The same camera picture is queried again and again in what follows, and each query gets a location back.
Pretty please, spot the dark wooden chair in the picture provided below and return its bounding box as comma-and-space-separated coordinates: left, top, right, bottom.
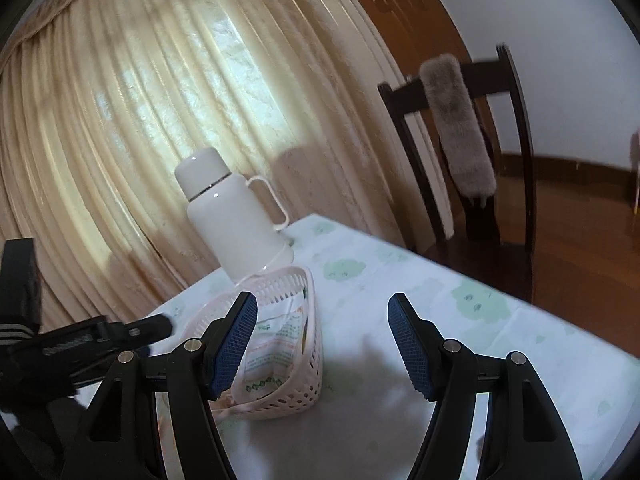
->
377, 42, 538, 306

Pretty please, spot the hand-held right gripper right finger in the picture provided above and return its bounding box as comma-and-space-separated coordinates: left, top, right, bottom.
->
387, 293, 583, 480

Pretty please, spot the brown wooden door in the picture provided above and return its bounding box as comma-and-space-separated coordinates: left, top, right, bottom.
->
325, 0, 473, 91

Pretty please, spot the pale green patterned tablecloth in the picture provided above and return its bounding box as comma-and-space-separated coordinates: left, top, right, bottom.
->
75, 212, 640, 480

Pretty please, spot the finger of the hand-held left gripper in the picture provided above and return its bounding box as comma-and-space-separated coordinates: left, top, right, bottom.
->
97, 312, 173, 348

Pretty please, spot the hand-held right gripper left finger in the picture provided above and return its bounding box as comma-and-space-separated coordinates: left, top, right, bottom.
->
60, 291, 259, 480

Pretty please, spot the beige pleated curtain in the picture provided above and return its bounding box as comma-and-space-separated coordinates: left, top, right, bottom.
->
0, 0, 408, 331

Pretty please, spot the white plastic mesh basket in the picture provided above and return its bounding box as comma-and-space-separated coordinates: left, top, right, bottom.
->
185, 265, 323, 421

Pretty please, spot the grey furry cloth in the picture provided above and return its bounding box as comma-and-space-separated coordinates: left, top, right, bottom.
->
419, 55, 497, 197

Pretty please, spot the white snack packet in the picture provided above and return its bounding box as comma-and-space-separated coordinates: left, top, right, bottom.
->
235, 292, 313, 403

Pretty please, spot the white thermos jug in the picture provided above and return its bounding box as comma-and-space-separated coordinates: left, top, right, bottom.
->
174, 147, 296, 283

